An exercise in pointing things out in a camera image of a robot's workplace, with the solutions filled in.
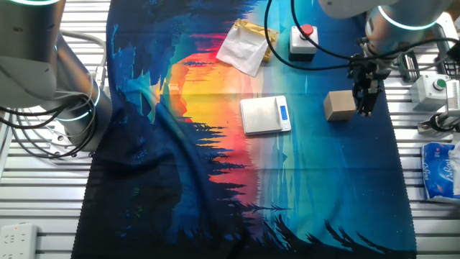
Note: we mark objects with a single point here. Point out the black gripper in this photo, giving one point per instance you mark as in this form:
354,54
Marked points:
368,70

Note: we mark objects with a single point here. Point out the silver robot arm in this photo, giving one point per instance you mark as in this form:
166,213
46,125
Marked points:
36,54

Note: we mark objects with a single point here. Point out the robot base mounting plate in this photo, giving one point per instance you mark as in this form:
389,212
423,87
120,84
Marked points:
59,138

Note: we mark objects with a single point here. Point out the silver digital scale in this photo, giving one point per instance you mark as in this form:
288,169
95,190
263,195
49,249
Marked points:
260,115

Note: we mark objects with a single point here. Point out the green hex key set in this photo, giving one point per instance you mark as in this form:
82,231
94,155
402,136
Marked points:
408,66

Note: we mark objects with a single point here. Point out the colourful sunset forest cloth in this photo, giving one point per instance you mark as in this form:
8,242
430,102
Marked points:
323,180

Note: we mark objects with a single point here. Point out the blue tissue pack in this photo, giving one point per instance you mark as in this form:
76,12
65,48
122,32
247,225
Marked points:
436,172

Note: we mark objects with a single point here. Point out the gold tissue packet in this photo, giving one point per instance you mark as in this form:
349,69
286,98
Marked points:
244,46

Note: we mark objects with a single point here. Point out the white power strip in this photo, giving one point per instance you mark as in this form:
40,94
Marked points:
18,241

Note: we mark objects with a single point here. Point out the green button switch box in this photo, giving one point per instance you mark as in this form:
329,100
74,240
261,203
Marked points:
426,93

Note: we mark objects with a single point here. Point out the red button switch box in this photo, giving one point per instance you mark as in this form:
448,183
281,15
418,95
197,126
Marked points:
302,45

